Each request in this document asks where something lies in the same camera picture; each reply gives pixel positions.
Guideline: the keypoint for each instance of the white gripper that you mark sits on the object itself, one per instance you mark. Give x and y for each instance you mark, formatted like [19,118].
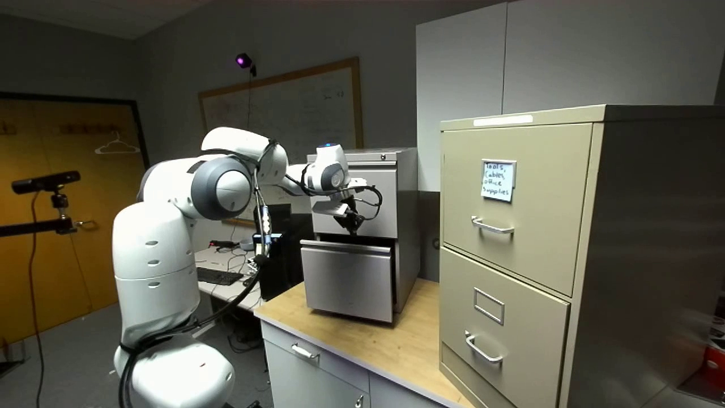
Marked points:
[332,203]

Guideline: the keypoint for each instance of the grey cabinet drawer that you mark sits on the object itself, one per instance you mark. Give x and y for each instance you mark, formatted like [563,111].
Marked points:
[348,282]

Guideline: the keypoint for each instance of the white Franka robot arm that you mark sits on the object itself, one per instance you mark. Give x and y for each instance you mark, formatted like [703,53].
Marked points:
[162,249]

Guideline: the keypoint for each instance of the small grey drawer cabinet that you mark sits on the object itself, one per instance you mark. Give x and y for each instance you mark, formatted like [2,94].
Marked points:
[404,219]

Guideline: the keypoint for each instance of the black computer tower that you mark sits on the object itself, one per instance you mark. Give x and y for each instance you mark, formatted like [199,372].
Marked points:
[283,257]

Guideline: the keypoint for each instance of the wooden top grey desk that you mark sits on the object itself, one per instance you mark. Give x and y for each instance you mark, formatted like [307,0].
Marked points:
[364,340]

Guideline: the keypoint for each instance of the cluttered grey side table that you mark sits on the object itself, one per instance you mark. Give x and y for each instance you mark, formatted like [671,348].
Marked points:
[222,274]

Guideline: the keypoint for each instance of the paper label on filing cabinet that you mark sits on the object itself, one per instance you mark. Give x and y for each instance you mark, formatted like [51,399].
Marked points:
[498,179]

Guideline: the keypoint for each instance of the beige metal filing cabinet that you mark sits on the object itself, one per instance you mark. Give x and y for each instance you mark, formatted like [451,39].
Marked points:
[529,249]

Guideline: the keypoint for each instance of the orange wooden door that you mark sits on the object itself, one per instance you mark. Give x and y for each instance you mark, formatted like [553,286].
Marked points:
[68,227]

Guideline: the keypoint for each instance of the red object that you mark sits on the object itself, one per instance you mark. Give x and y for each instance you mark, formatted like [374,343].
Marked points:
[714,359]

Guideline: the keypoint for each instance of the whiteboard with wooden frame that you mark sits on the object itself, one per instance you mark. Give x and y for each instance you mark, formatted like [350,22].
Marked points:
[302,104]

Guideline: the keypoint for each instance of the metal label holder frame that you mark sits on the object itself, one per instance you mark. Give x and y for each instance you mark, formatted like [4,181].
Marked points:
[487,305]

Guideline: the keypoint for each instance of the camera with purple light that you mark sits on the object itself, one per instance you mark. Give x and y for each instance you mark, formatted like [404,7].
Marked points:
[242,62]

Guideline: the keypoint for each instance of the black camera bar on mount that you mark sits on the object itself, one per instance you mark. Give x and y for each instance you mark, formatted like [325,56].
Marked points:
[46,181]

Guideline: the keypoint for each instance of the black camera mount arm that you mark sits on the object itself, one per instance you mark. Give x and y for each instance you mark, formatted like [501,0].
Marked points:
[37,224]

